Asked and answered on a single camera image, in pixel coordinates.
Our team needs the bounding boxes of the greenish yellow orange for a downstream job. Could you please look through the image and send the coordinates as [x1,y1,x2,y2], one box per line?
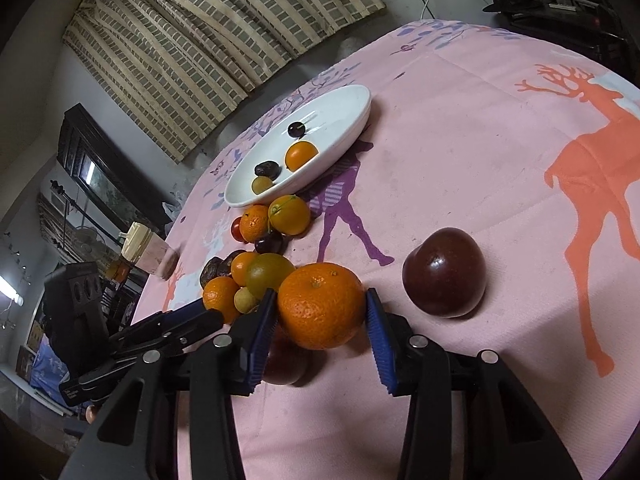
[245,253,297,300]

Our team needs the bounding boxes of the yellow-orange kumquat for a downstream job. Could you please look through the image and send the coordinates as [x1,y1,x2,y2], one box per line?
[267,194,312,237]

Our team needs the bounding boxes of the striped beige curtain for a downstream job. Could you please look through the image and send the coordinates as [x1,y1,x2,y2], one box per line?
[62,0,387,163]

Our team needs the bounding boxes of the dark red plum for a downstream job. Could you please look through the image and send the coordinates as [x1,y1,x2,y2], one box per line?
[402,227,487,320]
[262,330,309,387]

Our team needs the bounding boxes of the pink box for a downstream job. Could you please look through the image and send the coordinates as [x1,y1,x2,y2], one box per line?
[137,237,168,276]

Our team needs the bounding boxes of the smooth orange kumquat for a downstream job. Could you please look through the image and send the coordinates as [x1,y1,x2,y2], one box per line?
[230,251,261,287]
[284,141,320,171]

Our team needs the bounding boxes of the dark wooden cabinet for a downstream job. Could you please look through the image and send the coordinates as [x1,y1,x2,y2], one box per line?
[56,103,168,233]

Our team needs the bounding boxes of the black equipment rack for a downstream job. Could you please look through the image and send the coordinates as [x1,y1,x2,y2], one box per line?
[500,0,623,63]

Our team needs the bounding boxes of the fluorescent tube lamp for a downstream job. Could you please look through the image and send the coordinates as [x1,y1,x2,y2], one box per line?
[0,275,25,307]

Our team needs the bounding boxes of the pitted orange tangerine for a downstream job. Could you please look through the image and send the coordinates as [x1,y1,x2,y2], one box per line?
[239,204,273,242]

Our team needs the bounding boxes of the large orange tangerine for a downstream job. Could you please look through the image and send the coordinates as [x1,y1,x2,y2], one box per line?
[276,262,367,351]

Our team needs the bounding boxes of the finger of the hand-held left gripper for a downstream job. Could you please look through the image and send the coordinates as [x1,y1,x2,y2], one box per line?
[107,309,225,358]
[170,299,208,318]

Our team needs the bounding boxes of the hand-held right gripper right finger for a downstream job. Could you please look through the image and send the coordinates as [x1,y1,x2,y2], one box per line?
[365,289,583,480]

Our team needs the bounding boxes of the small orange tangerine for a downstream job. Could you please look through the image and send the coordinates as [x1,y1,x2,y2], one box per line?
[202,276,242,325]

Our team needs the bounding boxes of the white oval plate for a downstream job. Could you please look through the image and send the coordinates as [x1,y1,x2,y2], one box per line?
[223,84,372,209]

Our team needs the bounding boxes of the dark cherry with green stem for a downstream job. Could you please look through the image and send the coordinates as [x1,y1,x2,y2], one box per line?
[254,232,286,256]

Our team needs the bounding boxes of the pink printed tablecloth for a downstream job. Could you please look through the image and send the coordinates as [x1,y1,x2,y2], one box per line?
[130,19,640,480]

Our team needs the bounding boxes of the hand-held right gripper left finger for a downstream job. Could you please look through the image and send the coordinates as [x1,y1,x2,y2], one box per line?
[59,289,279,480]

